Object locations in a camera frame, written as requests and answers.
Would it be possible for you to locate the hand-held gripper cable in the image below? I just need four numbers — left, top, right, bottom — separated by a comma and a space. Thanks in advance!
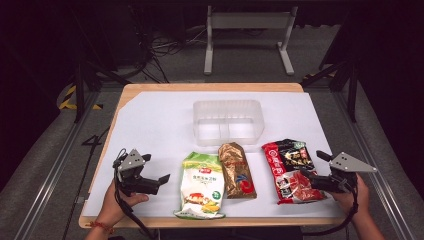
301, 173, 360, 238
112, 148, 158, 240

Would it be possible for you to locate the aluminium floor rail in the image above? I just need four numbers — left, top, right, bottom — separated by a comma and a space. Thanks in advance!
13, 89, 101, 240
333, 89, 418, 240

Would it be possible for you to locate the black metal stand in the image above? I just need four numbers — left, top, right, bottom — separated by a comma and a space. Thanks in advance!
299, 6, 362, 124
70, 9, 132, 124

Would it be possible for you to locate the gold brown packet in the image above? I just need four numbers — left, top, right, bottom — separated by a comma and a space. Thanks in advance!
217, 141, 258, 200

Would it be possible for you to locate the red and black packet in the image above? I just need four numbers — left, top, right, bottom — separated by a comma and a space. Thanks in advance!
261, 138, 329, 206

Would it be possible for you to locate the person's right hand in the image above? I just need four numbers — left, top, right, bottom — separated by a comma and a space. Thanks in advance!
329, 174, 371, 220

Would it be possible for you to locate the left hand-held gripper cable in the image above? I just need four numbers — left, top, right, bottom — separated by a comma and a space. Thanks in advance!
112, 148, 158, 240

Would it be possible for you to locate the white metal table frame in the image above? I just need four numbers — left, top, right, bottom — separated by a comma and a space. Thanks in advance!
203, 4, 299, 76

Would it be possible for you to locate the green and white packet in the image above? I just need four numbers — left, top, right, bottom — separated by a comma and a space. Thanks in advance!
173, 151, 227, 221

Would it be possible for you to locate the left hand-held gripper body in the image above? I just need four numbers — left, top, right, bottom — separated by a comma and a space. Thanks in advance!
114, 148, 160, 197

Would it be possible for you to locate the white paper sheet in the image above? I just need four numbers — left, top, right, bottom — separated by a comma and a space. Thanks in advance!
81, 90, 345, 219

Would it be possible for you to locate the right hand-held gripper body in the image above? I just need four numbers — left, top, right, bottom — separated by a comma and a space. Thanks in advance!
312, 151, 379, 194

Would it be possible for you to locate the bundle of black floor cables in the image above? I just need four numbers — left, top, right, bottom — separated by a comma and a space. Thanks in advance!
131, 24, 208, 84

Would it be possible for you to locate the person's left hand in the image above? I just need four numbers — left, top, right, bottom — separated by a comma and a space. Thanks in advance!
96, 180, 150, 228

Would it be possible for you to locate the right hand-held gripper cable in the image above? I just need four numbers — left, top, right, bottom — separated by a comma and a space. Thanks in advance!
301, 173, 360, 238

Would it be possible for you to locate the yellow black hazard tape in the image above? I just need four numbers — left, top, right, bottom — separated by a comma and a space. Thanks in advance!
57, 84, 104, 111

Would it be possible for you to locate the clear plastic container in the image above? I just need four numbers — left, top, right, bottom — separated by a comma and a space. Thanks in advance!
192, 99, 266, 148

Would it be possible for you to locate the red string bracelet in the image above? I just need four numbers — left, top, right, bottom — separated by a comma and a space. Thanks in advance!
87, 220, 116, 235

